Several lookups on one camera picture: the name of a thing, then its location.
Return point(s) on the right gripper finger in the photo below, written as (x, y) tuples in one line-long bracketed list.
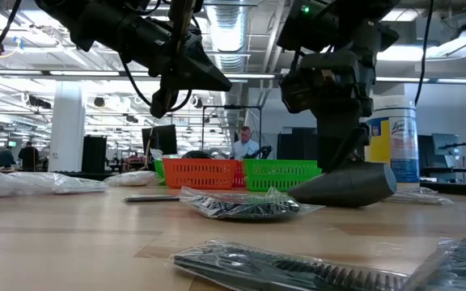
[(334, 141), (362, 139)]

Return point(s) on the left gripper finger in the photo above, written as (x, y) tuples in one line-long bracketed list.
[(164, 103), (204, 68)]

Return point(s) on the bagged black round hairbrush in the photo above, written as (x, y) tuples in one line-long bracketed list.
[(196, 154), (241, 206)]

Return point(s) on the bagged black comb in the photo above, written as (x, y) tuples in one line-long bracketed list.
[(152, 198), (459, 262), (281, 268)]

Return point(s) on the black background robot arm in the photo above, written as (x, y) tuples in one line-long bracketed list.
[(259, 151)]

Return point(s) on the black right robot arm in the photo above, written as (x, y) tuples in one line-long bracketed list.
[(370, 16)]

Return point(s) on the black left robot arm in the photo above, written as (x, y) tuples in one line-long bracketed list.
[(95, 20)]

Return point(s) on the black partition panel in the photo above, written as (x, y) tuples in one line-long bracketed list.
[(297, 143)]

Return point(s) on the black background monitor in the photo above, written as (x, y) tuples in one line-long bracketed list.
[(160, 139)]

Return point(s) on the Lysol wipes canister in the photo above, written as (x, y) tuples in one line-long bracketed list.
[(403, 141)]

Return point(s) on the green plastic basket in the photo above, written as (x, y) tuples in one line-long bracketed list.
[(159, 171), (277, 175)]

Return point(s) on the orange plastic basket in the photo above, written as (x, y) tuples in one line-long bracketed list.
[(198, 174)]

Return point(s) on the grey background monitor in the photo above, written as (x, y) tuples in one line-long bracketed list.
[(443, 147)]

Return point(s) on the bagged nail clipper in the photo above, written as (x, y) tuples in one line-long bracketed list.
[(427, 196)]

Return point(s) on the black cabinet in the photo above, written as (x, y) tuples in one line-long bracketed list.
[(94, 153)]

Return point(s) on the person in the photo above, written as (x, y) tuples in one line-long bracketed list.
[(28, 157), (5, 158), (245, 145)]

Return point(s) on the white building column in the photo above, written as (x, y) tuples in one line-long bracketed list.
[(67, 125)]

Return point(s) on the long light strip bar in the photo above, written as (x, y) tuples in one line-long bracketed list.
[(55, 73)]

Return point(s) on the silver ventilation duct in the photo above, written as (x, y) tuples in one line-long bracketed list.
[(229, 24)]

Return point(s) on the black background rig frame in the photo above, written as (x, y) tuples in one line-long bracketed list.
[(241, 107)]

